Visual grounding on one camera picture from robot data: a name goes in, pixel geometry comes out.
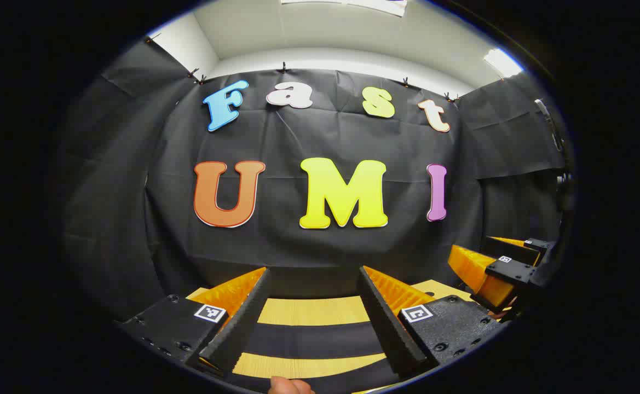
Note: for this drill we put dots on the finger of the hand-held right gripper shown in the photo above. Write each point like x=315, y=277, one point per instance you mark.
x=508, y=271
x=511, y=251

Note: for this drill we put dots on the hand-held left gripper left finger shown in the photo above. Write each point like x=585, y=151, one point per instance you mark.
x=243, y=323

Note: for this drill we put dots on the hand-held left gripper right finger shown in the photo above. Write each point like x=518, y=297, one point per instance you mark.
x=388, y=328

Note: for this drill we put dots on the dark grey jeans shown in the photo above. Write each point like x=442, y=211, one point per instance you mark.
x=314, y=339

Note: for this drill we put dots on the grey metal stand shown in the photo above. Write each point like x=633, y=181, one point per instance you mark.
x=549, y=123

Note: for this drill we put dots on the ceiling light panel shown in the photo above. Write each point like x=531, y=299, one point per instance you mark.
x=503, y=63
x=352, y=4

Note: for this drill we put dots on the black backdrop cloth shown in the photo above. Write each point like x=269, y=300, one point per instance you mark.
x=298, y=137

